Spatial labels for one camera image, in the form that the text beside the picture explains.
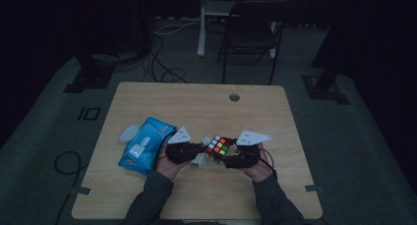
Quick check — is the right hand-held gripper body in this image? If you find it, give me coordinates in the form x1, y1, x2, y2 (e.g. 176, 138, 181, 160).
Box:
223, 129, 273, 170

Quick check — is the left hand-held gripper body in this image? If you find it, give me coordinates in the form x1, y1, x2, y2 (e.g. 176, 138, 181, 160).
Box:
164, 125, 207, 165

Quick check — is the white wet wipe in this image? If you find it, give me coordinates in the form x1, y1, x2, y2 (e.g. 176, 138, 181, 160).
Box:
191, 136, 213, 170

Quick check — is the multicoloured puzzle cube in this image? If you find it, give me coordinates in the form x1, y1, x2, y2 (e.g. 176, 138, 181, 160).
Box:
204, 134, 233, 165

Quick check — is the blue wet wipes pack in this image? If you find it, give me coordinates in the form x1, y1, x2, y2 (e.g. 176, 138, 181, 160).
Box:
117, 116, 178, 177

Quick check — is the person's left hand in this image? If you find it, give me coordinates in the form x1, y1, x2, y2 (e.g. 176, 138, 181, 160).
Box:
154, 141, 192, 182

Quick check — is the person's right hand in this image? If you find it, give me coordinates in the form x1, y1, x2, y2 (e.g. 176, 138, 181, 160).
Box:
243, 141, 275, 184

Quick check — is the translucent white plastic lid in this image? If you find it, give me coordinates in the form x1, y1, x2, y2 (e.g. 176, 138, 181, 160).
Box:
118, 124, 141, 143

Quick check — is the black stand with square base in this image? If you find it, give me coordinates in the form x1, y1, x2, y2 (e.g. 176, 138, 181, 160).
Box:
63, 53, 115, 94
301, 0, 351, 106

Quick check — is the black folding chair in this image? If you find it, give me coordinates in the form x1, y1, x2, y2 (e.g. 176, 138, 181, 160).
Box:
216, 0, 293, 86

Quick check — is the right hand-held gripper black cable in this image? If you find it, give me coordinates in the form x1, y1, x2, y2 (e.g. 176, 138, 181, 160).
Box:
260, 147, 275, 173

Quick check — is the black floor cable bundle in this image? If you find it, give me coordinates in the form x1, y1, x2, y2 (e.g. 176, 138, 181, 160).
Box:
141, 32, 189, 84

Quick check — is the black looped floor cable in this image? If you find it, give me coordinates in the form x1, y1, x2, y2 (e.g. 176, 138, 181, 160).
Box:
53, 150, 90, 225

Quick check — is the white desk frame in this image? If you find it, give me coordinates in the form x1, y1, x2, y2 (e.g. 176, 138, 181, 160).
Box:
197, 0, 287, 60

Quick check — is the white floor cable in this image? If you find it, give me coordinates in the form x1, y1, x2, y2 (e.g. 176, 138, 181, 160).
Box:
152, 18, 202, 36

